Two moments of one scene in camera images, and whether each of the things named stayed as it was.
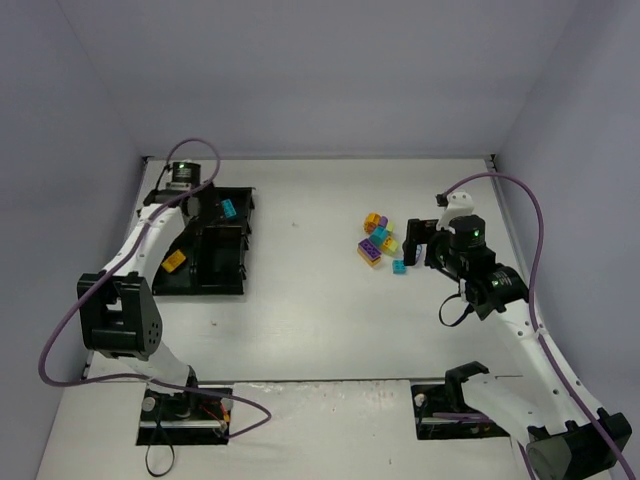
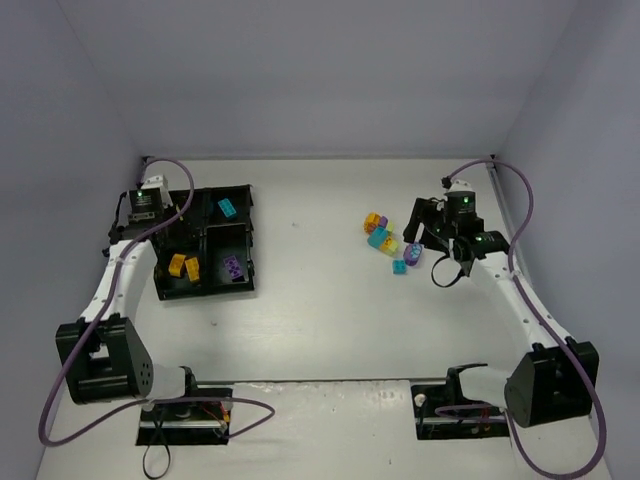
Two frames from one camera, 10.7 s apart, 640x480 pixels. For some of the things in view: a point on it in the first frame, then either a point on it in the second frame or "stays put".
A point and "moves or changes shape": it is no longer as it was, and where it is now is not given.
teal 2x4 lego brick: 229,209 stays put
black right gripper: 415,240 to 428,220
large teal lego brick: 379,235 stays put
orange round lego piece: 371,221 stays put
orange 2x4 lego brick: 173,260 moves or changes shape
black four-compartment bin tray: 209,256 stays put
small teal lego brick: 399,267 stays put
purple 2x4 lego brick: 369,249 to 234,268
